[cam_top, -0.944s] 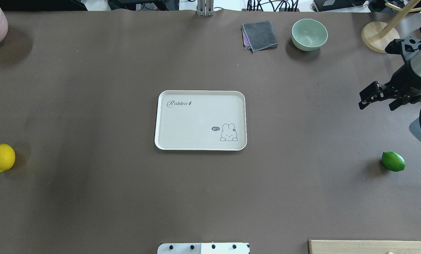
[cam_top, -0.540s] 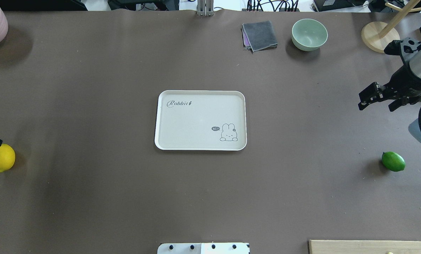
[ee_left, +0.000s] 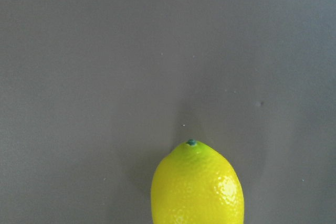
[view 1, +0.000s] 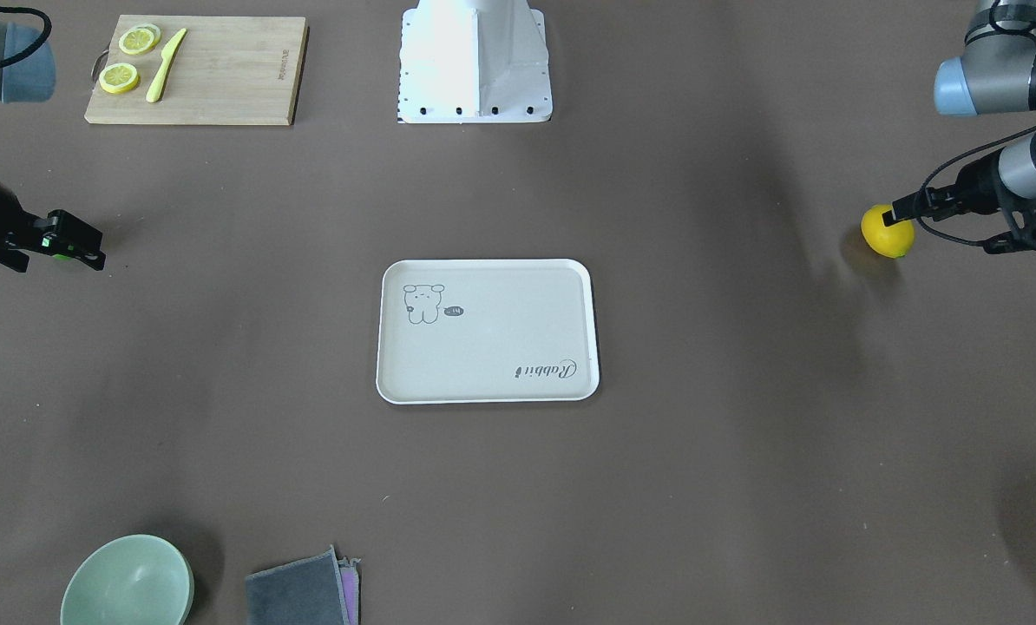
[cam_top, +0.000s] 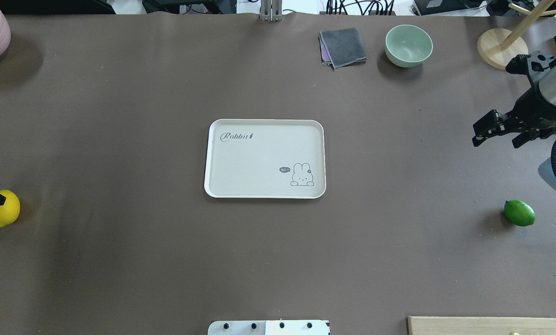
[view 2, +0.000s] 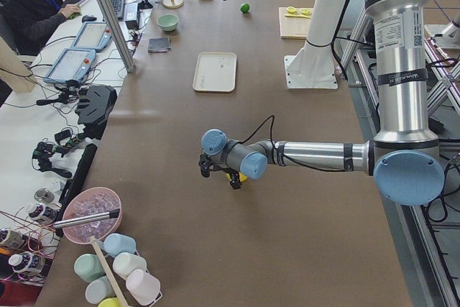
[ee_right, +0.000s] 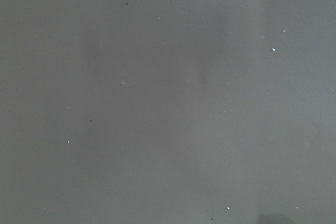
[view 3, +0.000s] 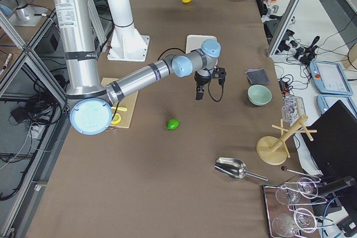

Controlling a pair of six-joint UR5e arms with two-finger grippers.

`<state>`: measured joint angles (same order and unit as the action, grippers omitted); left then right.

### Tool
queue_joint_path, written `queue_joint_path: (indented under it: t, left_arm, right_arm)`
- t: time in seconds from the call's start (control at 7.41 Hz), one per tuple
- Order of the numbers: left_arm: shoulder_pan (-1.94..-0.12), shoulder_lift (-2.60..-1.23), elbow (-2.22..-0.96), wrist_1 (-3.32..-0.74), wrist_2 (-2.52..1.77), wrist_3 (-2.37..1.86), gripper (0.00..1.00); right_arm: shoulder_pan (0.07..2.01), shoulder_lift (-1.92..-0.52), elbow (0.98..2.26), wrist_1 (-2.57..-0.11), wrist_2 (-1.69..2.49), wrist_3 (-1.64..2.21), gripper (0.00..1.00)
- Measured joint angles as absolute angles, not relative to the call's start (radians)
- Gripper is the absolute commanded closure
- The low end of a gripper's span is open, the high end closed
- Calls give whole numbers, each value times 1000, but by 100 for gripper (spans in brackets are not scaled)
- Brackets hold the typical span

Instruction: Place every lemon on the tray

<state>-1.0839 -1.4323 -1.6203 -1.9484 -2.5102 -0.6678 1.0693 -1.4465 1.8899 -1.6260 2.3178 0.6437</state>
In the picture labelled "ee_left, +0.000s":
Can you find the yellow lemon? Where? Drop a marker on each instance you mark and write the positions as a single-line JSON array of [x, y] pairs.
[[196, 184]]

